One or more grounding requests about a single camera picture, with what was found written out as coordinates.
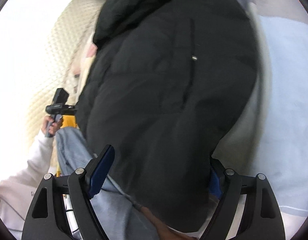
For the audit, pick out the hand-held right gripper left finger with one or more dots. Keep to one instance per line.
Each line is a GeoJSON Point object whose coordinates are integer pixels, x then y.
{"type": "Point", "coordinates": [100, 170]}

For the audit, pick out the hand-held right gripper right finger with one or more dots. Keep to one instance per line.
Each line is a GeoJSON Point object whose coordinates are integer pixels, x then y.
{"type": "Point", "coordinates": [215, 183]}

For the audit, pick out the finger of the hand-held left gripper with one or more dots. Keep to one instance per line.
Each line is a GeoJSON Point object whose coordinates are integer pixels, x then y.
{"type": "Point", "coordinates": [72, 110]}

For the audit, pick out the black puffer jacket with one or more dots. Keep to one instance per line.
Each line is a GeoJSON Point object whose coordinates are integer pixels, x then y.
{"type": "Point", "coordinates": [156, 92]}

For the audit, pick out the person's left forearm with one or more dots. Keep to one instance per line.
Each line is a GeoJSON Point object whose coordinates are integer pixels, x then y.
{"type": "Point", "coordinates": [23, 177]}

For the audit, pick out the person's left hand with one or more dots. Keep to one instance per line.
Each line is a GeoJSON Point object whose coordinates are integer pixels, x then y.
{"type": "Point", "coordinates": [53, 127]}

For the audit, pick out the yellow plush pillow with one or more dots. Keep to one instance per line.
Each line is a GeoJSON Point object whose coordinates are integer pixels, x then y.
{"type": "Point", "coordinates": [68, 122]}

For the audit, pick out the person's blue jeans legs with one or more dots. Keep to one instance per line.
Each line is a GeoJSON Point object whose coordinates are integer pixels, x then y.
{"type": "Point", "coordinates": [73, 150]}

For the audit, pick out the cream quilted headboard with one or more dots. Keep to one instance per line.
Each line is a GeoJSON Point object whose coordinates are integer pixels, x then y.
{"type": "Point", "coordinates": [56, 67]}

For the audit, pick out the patchwork bed blanket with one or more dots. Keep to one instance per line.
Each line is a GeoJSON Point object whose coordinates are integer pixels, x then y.
{"type": "Point", "coordinates": [286, 105]}

